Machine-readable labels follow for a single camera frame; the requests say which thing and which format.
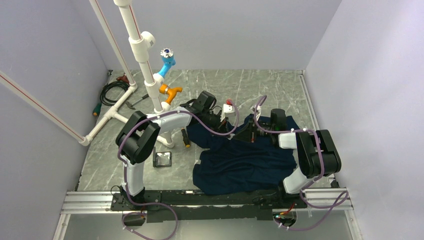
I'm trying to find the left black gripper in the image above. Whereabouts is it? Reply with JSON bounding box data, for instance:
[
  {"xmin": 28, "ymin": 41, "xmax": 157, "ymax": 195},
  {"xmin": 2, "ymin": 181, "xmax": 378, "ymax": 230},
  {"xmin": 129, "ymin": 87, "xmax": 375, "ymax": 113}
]
[{"xmin": 201, "ymin": 109, "xmax": 231, "ymax": 139}]

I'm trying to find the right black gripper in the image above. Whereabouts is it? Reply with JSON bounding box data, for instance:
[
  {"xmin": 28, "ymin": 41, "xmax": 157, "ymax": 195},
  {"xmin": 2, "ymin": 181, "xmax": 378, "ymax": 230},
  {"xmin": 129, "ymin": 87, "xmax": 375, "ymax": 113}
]
[{"xmin": 233, "ymin": 116, "xmax": 274, "ymax": 143}]

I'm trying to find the navy blue t-shirt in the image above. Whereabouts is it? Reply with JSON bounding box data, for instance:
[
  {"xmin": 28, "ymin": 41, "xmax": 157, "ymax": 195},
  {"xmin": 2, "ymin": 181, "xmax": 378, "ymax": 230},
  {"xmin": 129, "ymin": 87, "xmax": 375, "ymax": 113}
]
[{"xmin": 186, "ymin": 123, "xmax": 297, "ymax": 195}]

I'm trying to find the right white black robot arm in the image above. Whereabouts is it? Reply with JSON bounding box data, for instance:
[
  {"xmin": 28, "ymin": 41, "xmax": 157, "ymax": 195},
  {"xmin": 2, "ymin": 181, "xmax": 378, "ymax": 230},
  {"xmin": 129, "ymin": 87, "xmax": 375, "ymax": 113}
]
[{"xmin": 233, "ymin": 108, "xmax": 342, "ymax": 208}]

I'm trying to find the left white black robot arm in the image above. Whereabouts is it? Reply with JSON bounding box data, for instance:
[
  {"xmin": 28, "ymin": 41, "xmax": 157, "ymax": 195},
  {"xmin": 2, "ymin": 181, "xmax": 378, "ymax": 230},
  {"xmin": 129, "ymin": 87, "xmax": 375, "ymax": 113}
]
[{"xmin": 115, "ymin": 91, "xmax": 233, "ymax": 210}]

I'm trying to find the yellow black screwdriver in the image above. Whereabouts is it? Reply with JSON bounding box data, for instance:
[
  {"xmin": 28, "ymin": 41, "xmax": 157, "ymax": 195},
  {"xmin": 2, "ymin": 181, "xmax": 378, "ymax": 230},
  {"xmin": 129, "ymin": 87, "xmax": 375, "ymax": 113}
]
[{"xmin": 181, "ymin": 128, "xmax": 191, "ymax": 148}]

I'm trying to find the orange faucet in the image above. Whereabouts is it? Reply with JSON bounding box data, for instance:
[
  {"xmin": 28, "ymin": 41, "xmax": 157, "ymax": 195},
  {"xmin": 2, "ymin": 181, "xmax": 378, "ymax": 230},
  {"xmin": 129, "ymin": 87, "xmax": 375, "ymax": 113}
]
[{"xmin": 159, "ymin": 83, "xmax": 183, "ymax": 105}]

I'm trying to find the blue faucet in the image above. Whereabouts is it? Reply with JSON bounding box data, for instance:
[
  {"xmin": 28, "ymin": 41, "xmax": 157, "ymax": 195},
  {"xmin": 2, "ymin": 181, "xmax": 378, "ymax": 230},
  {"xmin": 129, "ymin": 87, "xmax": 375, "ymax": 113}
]
[{"xmin": 158, "ymin": 47, "xmax": 176, "ymax": 78}]

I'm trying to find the small square black tray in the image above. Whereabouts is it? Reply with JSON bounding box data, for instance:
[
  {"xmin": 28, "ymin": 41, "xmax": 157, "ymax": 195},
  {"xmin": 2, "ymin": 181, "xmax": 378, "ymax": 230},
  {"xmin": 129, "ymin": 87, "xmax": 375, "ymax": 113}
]
[{"xmin": 152, "ymin": 148, "xmax": 172, "ymax": 168}]

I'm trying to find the small hammer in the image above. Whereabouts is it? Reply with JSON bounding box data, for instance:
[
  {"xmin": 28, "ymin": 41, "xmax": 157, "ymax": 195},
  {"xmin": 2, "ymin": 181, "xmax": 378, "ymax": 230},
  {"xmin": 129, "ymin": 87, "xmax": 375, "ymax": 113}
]
[{"xmin": 125, "ymin": 94, "xmax": 149, "ymax": 110}]

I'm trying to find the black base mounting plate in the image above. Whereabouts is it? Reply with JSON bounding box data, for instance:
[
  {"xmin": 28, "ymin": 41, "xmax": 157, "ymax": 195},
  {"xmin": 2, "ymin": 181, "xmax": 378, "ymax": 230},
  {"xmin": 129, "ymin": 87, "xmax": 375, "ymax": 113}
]
[{"xmin": 110, "ymin": 189, "xmax": 307, "ymax": 223}]

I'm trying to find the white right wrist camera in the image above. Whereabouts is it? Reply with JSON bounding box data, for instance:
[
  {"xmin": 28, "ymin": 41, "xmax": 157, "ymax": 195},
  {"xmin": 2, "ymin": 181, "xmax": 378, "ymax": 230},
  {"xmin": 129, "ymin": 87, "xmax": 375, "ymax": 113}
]
[{"xmin": 250, "ymin": 105, "xmax": 262, "ymax": 116}]

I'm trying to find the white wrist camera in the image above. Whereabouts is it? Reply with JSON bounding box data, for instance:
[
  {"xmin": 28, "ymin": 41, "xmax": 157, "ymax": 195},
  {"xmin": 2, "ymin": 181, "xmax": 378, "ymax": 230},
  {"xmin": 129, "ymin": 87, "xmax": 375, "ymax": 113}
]
[
  {"xmin": 221, "ymin": 99, "xmax": 236, "ymax": 118},
  {"xmin": 250, "ymin": 105, "xmax": 262, "ymax": 116}
]

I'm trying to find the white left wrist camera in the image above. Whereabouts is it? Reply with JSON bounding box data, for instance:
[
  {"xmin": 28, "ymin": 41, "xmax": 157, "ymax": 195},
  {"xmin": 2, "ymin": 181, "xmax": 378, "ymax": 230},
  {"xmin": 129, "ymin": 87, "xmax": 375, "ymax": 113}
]
[{"xmin": 221, "ymin": 99, "xmax": 236, "ymax": 118}]

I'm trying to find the brown handled tool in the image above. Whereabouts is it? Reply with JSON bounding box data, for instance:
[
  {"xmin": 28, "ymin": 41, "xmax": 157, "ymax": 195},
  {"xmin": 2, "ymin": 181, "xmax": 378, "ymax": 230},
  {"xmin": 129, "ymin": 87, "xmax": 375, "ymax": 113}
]
[{"xmin": 116, "ymin": 74, "xmax": 130, "ymax": 85}]

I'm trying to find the white PVC pipe frame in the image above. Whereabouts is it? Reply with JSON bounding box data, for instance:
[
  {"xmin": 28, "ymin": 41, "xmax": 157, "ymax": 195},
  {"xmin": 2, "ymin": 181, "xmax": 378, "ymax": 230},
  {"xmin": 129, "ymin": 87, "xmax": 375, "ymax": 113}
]
[{"xmin": 0, "ymin": 0, "xmax": 176, "ymax": 149}]

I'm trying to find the coiled black cable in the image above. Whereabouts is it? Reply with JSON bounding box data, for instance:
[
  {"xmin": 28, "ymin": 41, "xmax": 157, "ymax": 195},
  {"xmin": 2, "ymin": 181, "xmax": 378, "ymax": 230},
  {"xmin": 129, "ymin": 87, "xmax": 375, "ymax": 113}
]
[{"xmin": 100, "ymin": 81, "xmax": 131, "ymax": 107}]

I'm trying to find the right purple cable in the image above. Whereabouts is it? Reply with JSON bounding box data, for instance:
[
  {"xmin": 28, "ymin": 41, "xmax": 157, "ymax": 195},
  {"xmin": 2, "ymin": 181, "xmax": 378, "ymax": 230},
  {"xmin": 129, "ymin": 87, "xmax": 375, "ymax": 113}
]
[{"xmin": 253, "ymin": 95, "xmax": 349, "ymax": 232}]

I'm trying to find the green handled screwdriver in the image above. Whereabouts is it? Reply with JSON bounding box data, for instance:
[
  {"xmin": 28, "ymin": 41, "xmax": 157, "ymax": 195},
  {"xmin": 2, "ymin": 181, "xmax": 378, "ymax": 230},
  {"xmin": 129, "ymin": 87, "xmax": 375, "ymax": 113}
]
[{"xmin": 92, "ymin": 102, "xmax": 102, "ymax": 117}]

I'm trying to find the aluminium rail frame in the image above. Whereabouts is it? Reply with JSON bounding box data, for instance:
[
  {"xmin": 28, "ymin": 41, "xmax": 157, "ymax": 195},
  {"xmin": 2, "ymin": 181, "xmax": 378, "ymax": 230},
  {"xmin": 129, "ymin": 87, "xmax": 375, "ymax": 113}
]
[{"xmin": 54, "ymin": 188, "xmax": 363, "ymax": 240}]

